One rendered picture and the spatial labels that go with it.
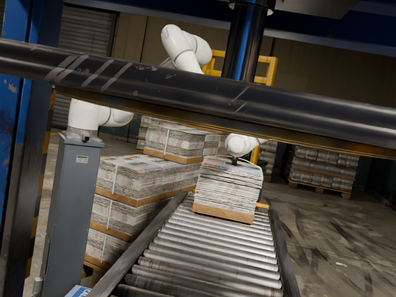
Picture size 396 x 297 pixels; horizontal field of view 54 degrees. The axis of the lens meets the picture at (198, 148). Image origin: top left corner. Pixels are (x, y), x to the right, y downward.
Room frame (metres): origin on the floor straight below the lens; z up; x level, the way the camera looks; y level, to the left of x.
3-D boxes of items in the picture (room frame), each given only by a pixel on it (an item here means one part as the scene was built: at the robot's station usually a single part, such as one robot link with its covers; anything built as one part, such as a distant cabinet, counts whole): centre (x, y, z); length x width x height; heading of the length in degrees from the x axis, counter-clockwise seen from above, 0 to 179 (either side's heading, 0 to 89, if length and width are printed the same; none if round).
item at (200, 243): (1.39, -0.13, 0.77); 0.47 x 0.05 x 0.05; 84
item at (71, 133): (2.03, 0.61, 1.03); 0.22 x 0.18 x 0.06; 29
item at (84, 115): (2.06, 0.61, 1.17); 0.18 x 0.16 x 0.22; 149
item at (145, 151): (3.03, 0.18, 0.86); 0.38 x 0.29 x 0.04; 67
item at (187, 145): (3.04, 0.18, 0.95); 0.38 x 0.29 x 0.23; 67
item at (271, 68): (3.84, -0.55, 0.97); 0.09 x 0.09 x 1.75; 65
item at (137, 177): (2.92, 0.23, 0.42); 1.17 x 0.39 x 0.83; 155
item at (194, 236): (1.46, -0.14, 0.77); 0.47 x 0.05 x 0.05; 84
